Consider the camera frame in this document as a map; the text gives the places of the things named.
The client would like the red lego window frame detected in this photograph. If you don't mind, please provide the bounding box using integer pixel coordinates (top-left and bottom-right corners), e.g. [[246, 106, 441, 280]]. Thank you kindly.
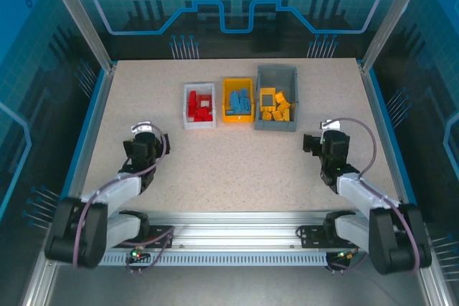
[[196, 93, 213, 110]]

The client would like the yellow lego window frame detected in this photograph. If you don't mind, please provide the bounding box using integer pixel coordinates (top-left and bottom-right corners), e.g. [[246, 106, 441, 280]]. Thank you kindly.
[[259, 87, 276, 107]]

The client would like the white plastic bin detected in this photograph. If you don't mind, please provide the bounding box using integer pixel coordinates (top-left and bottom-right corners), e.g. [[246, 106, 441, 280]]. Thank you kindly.
[[182, 82, 217, 130]]

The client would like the blue table edge strip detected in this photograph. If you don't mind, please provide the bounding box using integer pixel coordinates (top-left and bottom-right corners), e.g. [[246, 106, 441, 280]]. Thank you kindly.
[[53, 69, 110, 223], [367, 69, 408, 199]]

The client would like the yellow plastic bin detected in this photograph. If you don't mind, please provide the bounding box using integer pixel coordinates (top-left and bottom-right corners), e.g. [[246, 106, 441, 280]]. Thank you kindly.
[[222, 77, 256, 124]]

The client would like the grey plastic bin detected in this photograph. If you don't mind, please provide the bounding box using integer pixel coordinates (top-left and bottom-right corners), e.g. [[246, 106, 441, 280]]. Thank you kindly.
[[254, 65, 299, 132]]

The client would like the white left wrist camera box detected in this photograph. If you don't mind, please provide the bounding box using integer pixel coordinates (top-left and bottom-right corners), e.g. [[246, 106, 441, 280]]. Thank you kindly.
[[130, 122, 153, 135]]

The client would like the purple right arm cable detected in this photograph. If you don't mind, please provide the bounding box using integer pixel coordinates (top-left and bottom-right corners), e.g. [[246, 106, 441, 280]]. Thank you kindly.
[[331, 116, 422, 271]]

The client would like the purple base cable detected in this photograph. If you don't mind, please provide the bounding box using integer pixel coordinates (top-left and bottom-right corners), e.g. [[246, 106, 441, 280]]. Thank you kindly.
[[324, 241, 374, 274], [125, 234, 175, 275]]

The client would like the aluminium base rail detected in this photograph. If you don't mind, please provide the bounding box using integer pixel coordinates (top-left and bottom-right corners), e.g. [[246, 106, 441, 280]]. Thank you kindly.
[[48, 211, 427, 252]]

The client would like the slotted metal cable tray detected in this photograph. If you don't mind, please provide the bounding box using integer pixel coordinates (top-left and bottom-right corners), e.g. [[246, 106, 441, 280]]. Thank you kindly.
[[56, 251, 330, 267]]

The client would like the aluminium frame post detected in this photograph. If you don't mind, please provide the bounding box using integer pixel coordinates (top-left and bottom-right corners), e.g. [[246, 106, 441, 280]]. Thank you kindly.
[[360, 0, 427, 72], [39, 0, 118, 72]]

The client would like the grey metal base plate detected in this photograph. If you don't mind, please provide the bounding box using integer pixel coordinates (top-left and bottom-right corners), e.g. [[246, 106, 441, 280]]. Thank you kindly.
[[46, 265, 427, 306]]

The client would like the aluminium side frame rail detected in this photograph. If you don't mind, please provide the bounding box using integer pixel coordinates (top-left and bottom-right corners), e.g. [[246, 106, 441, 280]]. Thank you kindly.
[[19, 64, 118, 306], [358, 58, 448, 306]]

